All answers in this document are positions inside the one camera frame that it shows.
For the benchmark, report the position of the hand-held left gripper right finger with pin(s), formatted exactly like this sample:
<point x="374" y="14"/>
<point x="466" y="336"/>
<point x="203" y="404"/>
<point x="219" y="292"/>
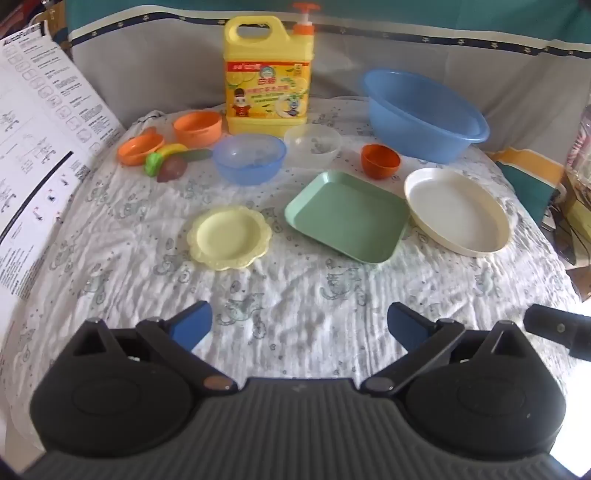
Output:
<point x="406" y="327"/>

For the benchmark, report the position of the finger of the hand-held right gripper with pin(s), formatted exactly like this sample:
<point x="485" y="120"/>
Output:
<point x="558" y="327"/>

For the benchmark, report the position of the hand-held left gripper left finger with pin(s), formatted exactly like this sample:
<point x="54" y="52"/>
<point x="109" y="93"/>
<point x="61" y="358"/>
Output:
<point x="191" y="323"/>

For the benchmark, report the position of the yellow scalloped plate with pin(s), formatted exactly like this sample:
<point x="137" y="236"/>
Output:
<point x="228" y="237"/>

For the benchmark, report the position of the green square plate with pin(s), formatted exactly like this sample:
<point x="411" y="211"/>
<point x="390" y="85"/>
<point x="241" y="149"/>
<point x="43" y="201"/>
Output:
<point x="346" y="217"/>

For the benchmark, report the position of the white oval plate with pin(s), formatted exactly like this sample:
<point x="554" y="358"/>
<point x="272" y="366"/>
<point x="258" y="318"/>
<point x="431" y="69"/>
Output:
<point x="457" y="212"/>

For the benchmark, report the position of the translucent blue bowl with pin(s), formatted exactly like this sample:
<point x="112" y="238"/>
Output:
<point x="249" y="161"/>

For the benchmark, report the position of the clear plastic bowl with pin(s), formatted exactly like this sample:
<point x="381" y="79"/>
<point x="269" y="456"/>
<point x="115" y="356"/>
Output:
<point x="314" y="147"/>

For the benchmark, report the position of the white printed blanket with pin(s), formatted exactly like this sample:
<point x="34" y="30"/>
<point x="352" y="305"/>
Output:
<point x="300" y="295"/>

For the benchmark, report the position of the yellow and teal cushion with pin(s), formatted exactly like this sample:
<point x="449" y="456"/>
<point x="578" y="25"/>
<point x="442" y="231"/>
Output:
<point x="531" y="184"/>

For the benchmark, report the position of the toy brown onion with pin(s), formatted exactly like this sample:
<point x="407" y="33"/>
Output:
<point x="171" y="170"/>

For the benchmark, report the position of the toy green vegetable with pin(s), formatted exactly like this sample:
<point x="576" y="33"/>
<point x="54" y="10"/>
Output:
<point x="153" y="165"/>

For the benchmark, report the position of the small dark orange bowl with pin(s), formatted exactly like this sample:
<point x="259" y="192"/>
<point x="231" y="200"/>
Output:
<point x="378" y="164"/>

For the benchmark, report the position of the toy green cucumber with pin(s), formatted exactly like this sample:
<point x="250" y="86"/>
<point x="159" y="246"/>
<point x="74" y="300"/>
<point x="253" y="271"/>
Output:
<point x="198" y="154"/>

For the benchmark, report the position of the toy banana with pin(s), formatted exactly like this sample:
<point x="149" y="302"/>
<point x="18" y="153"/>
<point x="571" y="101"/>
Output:
<point x="173" y="148"/>

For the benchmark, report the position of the light orange round cup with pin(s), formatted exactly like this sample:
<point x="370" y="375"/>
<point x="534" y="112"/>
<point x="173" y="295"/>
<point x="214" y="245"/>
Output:
<point x="198" y="131"/>

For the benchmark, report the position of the large blue plastic basin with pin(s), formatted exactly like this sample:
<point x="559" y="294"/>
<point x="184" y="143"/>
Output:
<point x="415" y="115"/>

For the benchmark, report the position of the yellow detergent bottle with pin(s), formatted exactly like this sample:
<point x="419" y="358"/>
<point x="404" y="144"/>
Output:
<point x="268" y="92"/>

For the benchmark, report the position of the white printed instruction sheet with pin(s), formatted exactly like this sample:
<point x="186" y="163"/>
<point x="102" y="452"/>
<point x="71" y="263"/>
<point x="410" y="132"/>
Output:
<point x="46" y="115"/>

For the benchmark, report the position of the teal and grey striped cloth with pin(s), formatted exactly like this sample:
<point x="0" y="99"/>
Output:
<point x="161" y="69"/>

